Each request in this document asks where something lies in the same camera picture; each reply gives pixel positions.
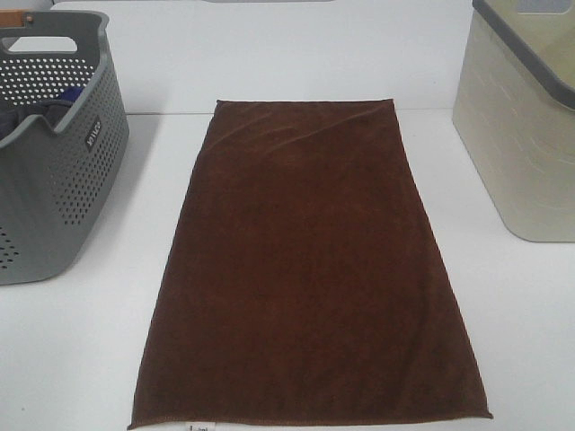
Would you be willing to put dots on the brown towel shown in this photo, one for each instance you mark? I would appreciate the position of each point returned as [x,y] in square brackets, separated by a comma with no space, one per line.
[304,286]

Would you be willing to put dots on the white towel label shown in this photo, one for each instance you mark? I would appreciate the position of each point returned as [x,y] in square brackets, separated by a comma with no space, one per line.
[200,426]

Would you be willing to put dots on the grey perforated plastic basket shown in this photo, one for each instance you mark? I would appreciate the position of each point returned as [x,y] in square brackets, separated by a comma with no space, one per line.
[55,180]

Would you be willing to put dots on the beige plastic basket grey rim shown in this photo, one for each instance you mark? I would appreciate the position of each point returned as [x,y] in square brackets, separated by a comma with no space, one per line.
[514,111]

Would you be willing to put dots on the blue grey cloth in basket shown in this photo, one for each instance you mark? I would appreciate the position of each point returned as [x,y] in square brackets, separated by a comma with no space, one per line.
[53,110]

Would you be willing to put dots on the brown leather basket handle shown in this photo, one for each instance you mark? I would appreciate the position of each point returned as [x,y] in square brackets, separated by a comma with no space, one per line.
[14,18]

